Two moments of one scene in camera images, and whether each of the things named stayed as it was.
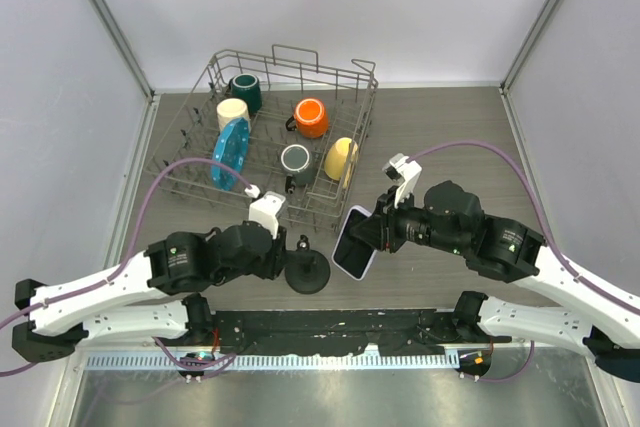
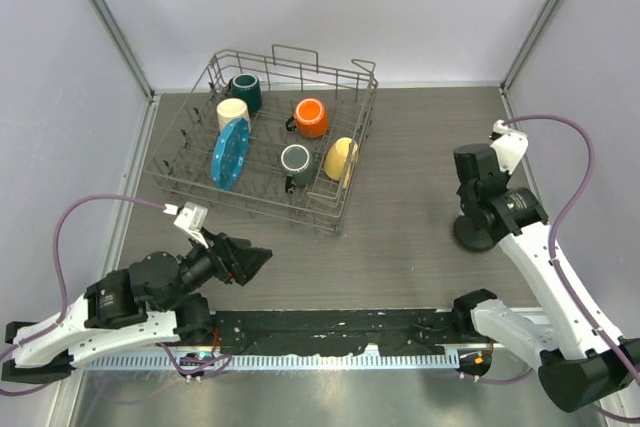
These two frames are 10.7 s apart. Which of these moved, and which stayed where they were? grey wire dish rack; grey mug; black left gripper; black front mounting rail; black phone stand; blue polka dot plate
Moved: black left gripper; black phone stand
Stayed: black front mounting rail; grey mug; blue polka dot plate; grey wire dish rack
